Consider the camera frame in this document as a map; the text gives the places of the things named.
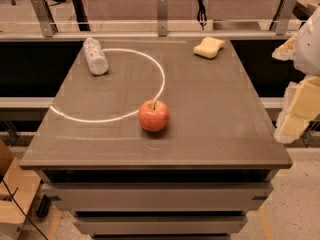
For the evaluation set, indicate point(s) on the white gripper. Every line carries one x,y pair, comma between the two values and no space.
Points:
308,52

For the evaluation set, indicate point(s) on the yellow sponge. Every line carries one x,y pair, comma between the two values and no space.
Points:
209,47

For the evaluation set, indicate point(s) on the grey drawer cabinet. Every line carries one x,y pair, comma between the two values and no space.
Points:
196,179

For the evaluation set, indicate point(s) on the red apple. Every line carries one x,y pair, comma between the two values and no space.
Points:
153,115

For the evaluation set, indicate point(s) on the metal railing with glass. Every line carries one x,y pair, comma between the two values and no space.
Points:
232,19

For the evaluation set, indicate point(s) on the cardboard box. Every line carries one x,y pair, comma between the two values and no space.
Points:
17,191

